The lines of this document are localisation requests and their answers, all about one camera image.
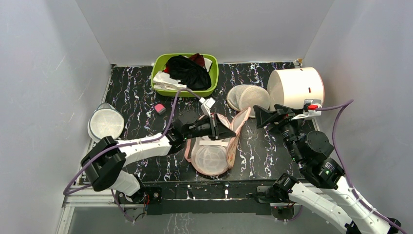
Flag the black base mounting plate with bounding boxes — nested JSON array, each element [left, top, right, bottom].
[[115, 180, 297, 220]]

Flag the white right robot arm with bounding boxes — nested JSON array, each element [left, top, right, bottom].
[[251, 99, 403, 234]]

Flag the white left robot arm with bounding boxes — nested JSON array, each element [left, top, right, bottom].
[[81, 113, 236, 203]]

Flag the white cylindrical drum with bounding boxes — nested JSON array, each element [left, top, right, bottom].
[[266, 67, 325, 111]]

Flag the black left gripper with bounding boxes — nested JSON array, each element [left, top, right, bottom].
[[184, 114, 235, 141]]

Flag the green plastic basin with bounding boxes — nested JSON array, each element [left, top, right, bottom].
[[150, 53, 219, 97]]

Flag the black bra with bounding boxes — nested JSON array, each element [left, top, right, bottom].
[[163, 55, 212, 91]]

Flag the small pink block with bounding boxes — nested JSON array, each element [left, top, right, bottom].
[[154, 103, 166, 115]]

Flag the dark red white garment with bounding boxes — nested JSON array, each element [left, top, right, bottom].
[[188, 53, 213, 72]]

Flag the floral mesh laundry bag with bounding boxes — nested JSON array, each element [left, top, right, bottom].
[[184, 107, 251, 176]]

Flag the grey round mesh laundry bag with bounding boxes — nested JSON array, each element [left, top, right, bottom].
[[87, 103, 125, 143]]

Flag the white mesh laundry bag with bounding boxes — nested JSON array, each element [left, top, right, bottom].
[[226, 84, 270, 118]]

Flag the white crumpled garment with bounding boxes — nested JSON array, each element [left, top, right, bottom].
[[152, 71, 187, 91]]

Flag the aluminium frame rail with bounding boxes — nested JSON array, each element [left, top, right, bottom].
[[63, 184, 355, 207]]

